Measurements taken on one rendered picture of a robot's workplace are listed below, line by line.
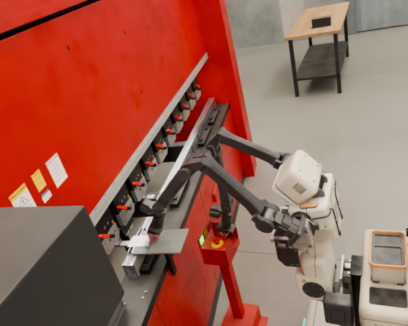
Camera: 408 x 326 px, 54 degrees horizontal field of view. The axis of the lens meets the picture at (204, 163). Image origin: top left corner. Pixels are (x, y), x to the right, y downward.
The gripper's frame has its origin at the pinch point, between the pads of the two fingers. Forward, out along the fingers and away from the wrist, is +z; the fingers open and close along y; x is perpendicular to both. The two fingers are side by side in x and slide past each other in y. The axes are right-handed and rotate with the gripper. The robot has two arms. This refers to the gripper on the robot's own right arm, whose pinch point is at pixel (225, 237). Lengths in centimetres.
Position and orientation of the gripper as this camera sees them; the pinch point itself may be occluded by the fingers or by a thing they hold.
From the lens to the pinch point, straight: 241.5
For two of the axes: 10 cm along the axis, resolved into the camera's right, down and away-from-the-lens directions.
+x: -3.6, 5.2, -7.7
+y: -9.3, -2.3, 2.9
